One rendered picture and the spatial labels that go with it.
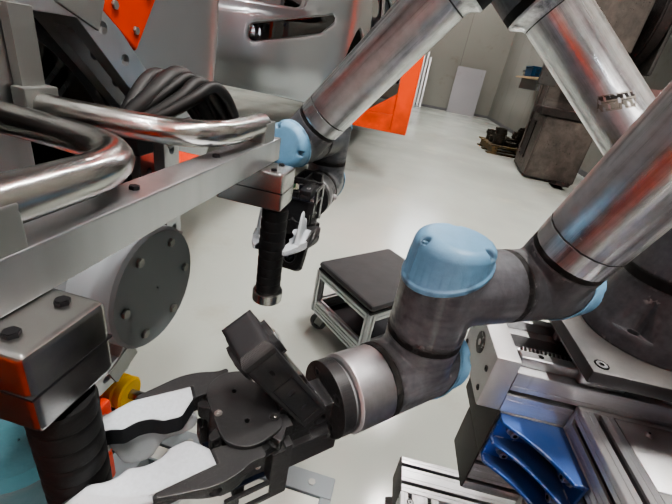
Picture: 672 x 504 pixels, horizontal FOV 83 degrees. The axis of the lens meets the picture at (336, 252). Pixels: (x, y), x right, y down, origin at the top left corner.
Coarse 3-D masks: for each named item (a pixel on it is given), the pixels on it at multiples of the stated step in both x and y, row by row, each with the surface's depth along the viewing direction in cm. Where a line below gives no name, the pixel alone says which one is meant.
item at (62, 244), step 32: (192, 160) 36; (224, 160) 38; (256, 160) 45; (128, 192) 27; (160, 192) 28; (192, 192) 33; (32, 224) 21; (64, 224) 22; (96, 224) 23; (128, 224) 26; (160, 224) 29; (32, 256) 19; (64, 256) 21; (96, 256) 24; (0, 288) 18; (32, 288) 20
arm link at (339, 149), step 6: (348, 132) 73; (342, 138) 71; (348, 138) 74; (336, 144) 70; (342, 144) 72; (348, 144) 75; (336, 150) 72; (342, 150) 74; (330, 156) 73; (336, 156) 74; (342, 156) 75; (312, 162) 75; (318, 162) 74; (324, 162) 74; (330, 162) 74; (336, 162) 74; (342, 162) 76
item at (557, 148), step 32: (608, 0) 448; (640, 0) 440; (640, 32) 453; (544, 64) 497; (640, 64) 485; (544, 96) 547; (544, 128) 514; (576, 128) 504; (544, 160) 529; (576, 160) 518
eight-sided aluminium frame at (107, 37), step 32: (0, 0) 32; (32, 0) 35; (64, 0) 37; (96, 0) 41; (64, 32) 43; (96, 32) 42; (96, 64) 48; (128, 64) 47; (160, 160) 59; (128, 352) 61; (96, 384) 56
